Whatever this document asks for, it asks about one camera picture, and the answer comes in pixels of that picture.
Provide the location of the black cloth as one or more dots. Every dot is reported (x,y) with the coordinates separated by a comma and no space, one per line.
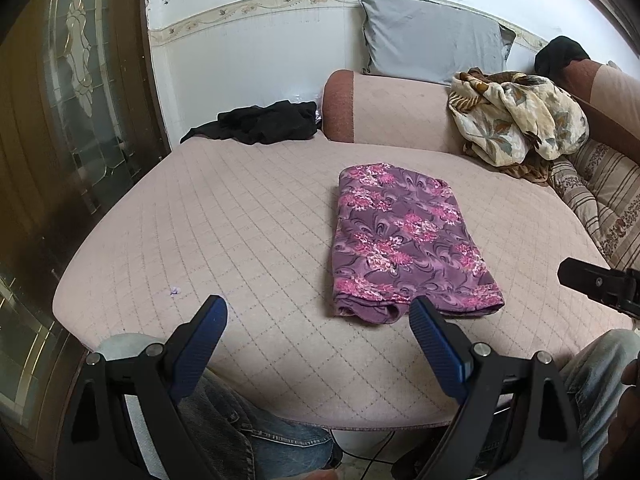
(262,122)

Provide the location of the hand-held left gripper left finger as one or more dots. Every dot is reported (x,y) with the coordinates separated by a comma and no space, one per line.
(197,345)

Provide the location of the striped floral cushion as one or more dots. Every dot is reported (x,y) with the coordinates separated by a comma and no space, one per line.
(600,195)

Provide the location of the wooden door with glass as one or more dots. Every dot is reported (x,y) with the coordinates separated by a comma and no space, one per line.
(65,135)

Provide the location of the person's blue jeans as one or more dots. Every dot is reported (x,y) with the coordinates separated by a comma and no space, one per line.
(280,440)

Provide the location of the purple floral cloth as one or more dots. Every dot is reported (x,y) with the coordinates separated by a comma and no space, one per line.
(405,245)

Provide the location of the small black garment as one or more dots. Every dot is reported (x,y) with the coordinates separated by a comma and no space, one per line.
(560,55)

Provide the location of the pink quilted sofa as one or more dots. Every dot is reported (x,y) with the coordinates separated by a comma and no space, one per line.
(225,220)

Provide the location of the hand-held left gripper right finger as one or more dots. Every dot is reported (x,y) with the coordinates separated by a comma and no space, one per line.
(440,347)

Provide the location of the beige leaf print cloth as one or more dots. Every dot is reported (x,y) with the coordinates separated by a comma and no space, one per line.
(515,115)

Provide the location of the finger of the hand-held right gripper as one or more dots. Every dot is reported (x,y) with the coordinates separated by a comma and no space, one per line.
(597,280)

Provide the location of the grey pillow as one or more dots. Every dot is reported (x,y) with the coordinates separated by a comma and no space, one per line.
(430,40)

